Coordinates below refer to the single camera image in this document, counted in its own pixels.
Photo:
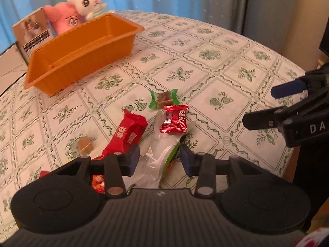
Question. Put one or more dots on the long red snack packet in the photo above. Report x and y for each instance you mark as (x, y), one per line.
(127, 133)

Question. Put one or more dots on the brown and white carton box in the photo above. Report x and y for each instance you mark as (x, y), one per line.
(30, 36)

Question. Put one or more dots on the dark object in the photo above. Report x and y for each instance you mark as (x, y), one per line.
(324, 40)

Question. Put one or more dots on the small red wrapper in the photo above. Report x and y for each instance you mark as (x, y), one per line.
(43, 173)

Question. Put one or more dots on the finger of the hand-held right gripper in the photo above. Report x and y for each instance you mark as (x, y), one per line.
(259, 120)
(287, 88)

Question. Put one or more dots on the clear-wrapped caramel candy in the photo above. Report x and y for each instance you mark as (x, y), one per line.
(84, 144)

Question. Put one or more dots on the grey curtain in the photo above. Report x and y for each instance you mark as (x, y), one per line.
(231, 0)

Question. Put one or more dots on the clear plastic packet green edge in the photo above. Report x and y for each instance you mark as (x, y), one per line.
(159, 157)

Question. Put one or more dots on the red patterned candy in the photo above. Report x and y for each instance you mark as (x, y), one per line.
(99, 184)

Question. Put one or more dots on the white rabbit plush toy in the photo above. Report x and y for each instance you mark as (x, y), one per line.
(87, 3)

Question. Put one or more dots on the orange plastic tray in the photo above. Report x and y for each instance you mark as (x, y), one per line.
(77, 56)

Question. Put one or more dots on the green-wrapped brown candy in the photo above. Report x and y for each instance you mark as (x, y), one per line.
(164, 99)

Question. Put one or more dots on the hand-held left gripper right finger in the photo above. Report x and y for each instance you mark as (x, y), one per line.
(186, 160)

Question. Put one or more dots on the red and white printed clothing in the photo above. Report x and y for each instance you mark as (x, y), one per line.
(316, 240)

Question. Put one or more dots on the green floral tablecloth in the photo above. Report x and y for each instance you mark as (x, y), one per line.
(218, 56)

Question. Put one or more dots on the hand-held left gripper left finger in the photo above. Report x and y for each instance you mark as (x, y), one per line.
(132, 160)

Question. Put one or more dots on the pink plush toy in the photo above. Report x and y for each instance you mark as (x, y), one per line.
(64, 18)

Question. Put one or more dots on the shiny red candy packet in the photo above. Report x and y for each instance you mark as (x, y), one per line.
(174, 119)

